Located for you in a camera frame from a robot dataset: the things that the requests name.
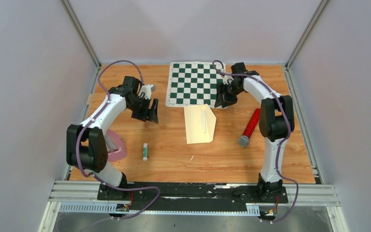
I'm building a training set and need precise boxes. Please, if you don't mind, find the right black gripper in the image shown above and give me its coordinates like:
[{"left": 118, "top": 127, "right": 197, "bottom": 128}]
[{"left": 215, "top": 82, "right": 243, "bottom": 108}]

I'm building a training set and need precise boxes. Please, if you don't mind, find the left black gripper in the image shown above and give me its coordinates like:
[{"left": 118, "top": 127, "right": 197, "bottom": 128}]
[{"left": 128, "top": 96, "right": 159, "bottom": 124}]

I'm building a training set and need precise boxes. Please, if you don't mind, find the cream envelope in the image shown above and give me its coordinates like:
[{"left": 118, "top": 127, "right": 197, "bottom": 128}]
[{"left": 184, "top": 104, "right": 216, "bottom": 144}]

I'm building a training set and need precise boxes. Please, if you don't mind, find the tan paper letter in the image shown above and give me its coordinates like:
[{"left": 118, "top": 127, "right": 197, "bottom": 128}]
[{"left": 200, "top": 107, "right": 207, "bottom": 133}]

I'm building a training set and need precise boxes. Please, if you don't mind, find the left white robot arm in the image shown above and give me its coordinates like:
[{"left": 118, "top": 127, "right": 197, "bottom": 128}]
[{"left": 66, "top": 76, "right": 158, "bottom": 200}]

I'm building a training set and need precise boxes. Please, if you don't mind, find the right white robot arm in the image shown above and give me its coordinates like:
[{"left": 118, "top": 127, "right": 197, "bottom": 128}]
[{"left": 212, "top": 60, "right": 295, "bottom": 202}]

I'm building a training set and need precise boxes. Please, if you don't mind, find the green white chessboard mat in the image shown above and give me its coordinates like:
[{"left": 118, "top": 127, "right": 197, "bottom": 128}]
[{"left": 165, "top": 61, "right": 223, "bottom": 108}]

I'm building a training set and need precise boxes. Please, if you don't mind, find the green white glue stick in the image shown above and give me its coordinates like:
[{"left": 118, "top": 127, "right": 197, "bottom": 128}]
[{"left": 143, "top": 143, "right": 148, "bottom": 161}]

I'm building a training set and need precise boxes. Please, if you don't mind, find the red glitter microphone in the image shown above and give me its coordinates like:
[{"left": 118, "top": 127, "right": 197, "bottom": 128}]
[{"left": 238, "top": 108, "right": 261, "bottom": 147}]

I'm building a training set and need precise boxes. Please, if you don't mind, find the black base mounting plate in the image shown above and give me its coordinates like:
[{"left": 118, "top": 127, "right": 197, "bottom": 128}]
[{"left": 97, "top": 182, "right": 288, "bottom": 212}]

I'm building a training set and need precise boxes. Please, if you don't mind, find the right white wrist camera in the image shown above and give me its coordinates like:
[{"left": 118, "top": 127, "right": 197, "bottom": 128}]
[{"left": 223, "top": 77, "right": 233, "bottom": 85}]

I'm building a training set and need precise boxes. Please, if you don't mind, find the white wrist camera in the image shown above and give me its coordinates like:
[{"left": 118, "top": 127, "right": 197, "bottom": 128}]
[
  {"left": 223, "top": 77, "right": 233, "bottom": 85},
  {"left": 138, "top": 84, "right": 156, "bottom": 100}
]

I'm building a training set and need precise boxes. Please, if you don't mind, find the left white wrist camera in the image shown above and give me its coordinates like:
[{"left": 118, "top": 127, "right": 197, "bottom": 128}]
[{"left": 138, "top": 84, "right": 156, "bottom": 100}]

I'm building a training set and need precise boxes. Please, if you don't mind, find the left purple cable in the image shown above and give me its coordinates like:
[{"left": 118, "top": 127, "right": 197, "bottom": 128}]
[{"left": 75, "top": 60, "right": 161, "bottom": 221}]

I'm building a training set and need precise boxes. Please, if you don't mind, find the aluminium frame rail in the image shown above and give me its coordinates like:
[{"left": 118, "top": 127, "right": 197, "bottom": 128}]
[{"left": 38, "top": 180, "right": 349, "bottom": 232}]

